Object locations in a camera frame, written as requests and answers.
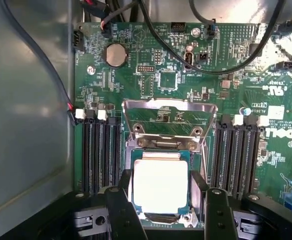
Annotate CPU socket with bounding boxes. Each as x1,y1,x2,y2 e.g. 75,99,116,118
123,134,209,230

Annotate metal locking lever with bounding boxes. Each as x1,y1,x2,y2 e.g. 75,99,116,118
201,139,209,182

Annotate silver metal socket cover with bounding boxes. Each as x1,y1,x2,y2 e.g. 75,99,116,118
121,98,218,151

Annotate white sticker label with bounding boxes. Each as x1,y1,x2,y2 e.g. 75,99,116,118
267,104,285,121

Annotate green Dell motherboard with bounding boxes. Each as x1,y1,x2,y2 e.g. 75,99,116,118
72,21,292,227

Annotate square black chip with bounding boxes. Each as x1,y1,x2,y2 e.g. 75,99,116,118
157,70,179,91

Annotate grey metal PC case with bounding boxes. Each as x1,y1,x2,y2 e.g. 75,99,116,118
0,0,292,240

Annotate internal USB port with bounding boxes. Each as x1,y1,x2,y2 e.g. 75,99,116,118
183,50,195,70

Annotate silver coin cell battery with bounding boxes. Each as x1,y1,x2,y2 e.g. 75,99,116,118
106,43,126,68

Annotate black fan header connector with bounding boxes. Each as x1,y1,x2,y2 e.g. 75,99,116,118
73,29,83,49

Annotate long black looped wire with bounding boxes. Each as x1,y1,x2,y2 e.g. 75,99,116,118
138,0,286,75

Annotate grey wire with red-black plug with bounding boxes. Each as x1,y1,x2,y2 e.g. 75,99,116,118
0,0,77,126

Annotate black wire with blue plug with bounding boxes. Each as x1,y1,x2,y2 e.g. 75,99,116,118
188,0,218,41

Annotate red and black wire plug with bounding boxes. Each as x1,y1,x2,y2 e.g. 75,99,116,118
100,0,139,40

